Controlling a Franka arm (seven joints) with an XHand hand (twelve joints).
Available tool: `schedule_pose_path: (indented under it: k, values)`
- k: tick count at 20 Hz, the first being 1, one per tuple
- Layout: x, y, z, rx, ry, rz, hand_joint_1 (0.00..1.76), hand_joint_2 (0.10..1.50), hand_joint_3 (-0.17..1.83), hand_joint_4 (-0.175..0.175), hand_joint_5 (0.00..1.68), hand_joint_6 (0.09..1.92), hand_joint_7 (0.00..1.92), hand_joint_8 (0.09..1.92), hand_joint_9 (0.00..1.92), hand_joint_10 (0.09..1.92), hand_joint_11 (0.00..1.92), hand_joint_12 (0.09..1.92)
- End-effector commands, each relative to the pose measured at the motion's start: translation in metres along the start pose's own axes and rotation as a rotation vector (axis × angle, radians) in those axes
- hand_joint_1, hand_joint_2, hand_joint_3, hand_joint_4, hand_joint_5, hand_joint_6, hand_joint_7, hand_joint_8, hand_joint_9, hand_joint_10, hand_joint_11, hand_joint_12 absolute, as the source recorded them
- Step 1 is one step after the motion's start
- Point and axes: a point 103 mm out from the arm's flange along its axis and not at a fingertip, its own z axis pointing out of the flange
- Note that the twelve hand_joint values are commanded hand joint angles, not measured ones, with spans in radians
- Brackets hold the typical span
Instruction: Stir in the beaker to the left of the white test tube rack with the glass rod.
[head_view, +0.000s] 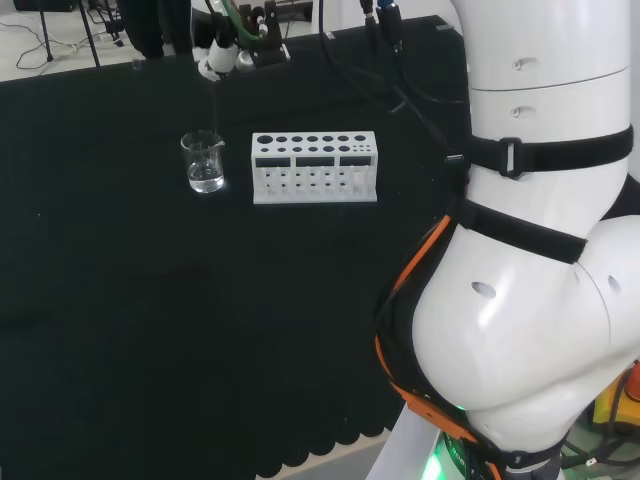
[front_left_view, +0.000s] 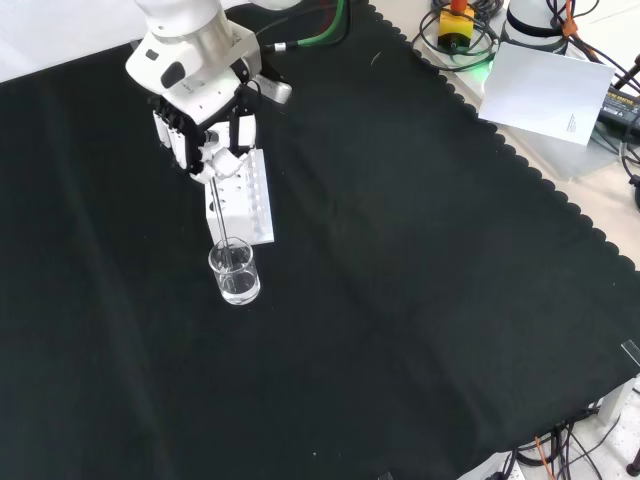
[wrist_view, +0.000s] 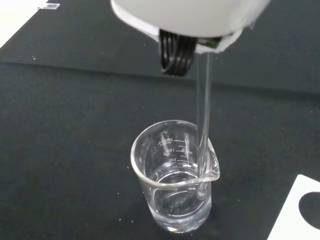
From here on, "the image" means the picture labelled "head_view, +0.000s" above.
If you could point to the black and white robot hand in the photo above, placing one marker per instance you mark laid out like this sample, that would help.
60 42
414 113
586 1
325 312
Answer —
265 35

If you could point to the clear glass rod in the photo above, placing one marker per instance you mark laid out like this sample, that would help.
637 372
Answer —
215 107

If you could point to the clear glass beaker with water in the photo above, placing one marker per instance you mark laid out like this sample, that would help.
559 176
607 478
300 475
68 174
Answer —
205 175

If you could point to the white test tube rack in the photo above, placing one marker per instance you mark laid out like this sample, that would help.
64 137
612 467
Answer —
314 197

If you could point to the black tripod leg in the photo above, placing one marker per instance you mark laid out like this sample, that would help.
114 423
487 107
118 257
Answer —
90 35
46 35

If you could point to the grey tape piece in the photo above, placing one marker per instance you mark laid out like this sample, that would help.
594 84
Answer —
444 26

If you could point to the black bench cloth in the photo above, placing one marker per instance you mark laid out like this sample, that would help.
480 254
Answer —
150 300

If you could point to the yellow stop button box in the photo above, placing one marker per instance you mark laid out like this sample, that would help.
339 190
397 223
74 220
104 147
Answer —
607 407

